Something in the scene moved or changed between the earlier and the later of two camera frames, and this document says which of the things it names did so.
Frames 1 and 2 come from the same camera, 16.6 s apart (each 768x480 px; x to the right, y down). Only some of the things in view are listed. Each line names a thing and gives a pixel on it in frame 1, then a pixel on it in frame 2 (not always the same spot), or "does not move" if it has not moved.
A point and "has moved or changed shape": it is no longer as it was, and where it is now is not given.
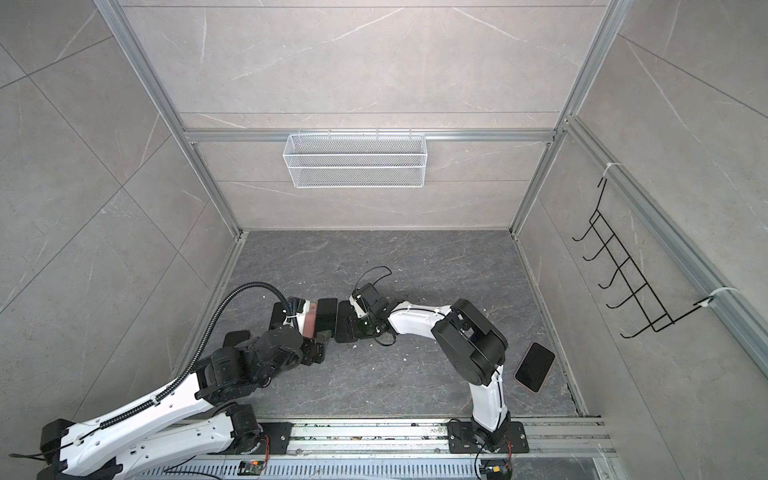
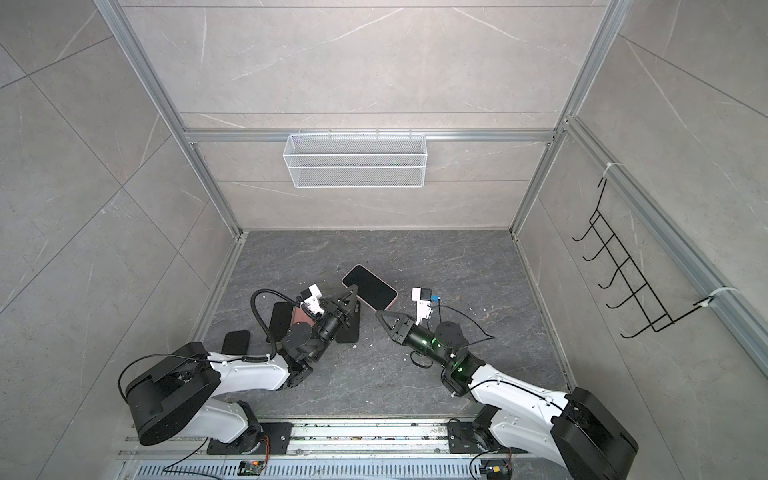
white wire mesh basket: [355, 160] does not move
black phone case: [346, 323] does not move
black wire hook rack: [646, 298] does not move
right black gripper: [364, 336] → [406, 330]
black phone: [535, 366] has moved or changed shape
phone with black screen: [231, 338] does not move
